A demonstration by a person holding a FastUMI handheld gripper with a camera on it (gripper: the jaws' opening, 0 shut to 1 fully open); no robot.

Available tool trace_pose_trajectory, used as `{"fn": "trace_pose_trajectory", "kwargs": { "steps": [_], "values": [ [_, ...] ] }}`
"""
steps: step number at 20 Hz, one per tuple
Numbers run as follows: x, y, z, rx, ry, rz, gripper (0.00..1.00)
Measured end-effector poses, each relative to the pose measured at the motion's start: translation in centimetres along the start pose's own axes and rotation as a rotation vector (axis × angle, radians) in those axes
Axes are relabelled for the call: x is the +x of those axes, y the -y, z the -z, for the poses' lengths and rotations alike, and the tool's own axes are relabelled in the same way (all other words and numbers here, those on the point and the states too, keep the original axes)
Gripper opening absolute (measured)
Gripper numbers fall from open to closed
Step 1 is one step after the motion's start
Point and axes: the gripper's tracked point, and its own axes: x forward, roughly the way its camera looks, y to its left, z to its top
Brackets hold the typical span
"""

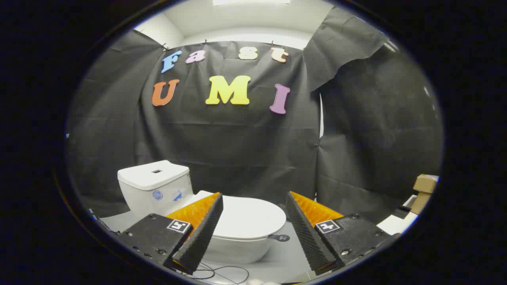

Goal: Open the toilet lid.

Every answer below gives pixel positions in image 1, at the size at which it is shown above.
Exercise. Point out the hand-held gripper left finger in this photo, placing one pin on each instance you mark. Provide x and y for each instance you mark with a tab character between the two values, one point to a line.
200	239

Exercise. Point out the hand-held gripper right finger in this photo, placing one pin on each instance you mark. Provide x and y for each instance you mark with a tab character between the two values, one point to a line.
309	237

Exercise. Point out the white flat box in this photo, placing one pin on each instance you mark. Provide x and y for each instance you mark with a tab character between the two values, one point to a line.
394	225

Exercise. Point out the black backdrop cloth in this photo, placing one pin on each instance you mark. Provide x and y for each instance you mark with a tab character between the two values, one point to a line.
237	150

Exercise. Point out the brown cardboard box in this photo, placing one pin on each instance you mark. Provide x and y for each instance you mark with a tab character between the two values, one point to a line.
424	184

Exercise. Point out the ceiling light panel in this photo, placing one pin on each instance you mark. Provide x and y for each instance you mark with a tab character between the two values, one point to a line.
249	2

